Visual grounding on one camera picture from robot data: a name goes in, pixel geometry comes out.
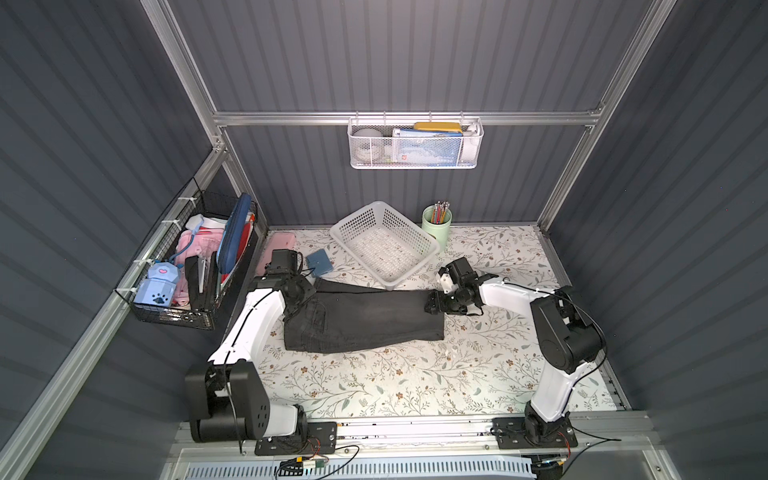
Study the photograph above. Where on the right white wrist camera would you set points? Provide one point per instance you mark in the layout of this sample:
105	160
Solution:
456	275

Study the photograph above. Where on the pink pencil case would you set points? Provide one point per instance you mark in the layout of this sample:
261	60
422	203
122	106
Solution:
276	241

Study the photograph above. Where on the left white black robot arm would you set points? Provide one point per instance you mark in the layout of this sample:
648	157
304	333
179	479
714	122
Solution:
225	396

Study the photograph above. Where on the blue white box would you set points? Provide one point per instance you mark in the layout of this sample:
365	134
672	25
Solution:
414	147

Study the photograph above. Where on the dark grey long pants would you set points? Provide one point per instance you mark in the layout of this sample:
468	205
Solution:
342	318

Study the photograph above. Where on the colored pencils in cup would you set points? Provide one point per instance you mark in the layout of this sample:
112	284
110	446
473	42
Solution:
440	212

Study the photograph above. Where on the black wire side basket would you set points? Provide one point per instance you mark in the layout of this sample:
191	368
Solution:
201	209

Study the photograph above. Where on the blue snap wallet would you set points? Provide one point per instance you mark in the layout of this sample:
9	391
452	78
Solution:
319	263

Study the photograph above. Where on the green pencil cup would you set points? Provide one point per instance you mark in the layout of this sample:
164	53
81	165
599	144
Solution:
439	232

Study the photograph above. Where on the yellow item in wall basket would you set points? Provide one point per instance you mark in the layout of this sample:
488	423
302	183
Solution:
445	127

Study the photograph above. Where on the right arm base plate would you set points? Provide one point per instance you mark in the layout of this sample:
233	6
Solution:
524	433

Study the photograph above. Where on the white plastic perforated basket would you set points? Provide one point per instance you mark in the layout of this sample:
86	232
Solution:
387	244

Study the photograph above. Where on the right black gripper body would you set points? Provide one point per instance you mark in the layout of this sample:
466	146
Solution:
447	300

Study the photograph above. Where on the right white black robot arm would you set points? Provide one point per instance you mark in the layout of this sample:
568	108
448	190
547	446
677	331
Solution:
568	337

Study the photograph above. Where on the white tape roll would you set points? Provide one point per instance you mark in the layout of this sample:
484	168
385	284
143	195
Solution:
367	145

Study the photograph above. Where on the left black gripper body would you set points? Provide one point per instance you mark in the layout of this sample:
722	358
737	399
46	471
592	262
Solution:
306	291

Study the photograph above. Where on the white wire wall basket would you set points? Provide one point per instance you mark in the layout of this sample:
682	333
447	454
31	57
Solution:
473	135

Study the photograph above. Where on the pink toy in side basket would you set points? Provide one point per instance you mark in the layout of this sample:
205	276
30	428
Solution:
203	243

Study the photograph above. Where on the navy blue zip pouch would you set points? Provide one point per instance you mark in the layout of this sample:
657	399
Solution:
231	238

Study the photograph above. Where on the black stapler in side basket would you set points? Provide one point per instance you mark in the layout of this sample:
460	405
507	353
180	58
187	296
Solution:
195	274

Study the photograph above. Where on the light blue paw toy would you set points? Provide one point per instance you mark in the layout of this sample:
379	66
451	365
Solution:
158	288

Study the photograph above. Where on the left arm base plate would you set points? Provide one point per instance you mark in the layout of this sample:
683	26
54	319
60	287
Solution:
310	439

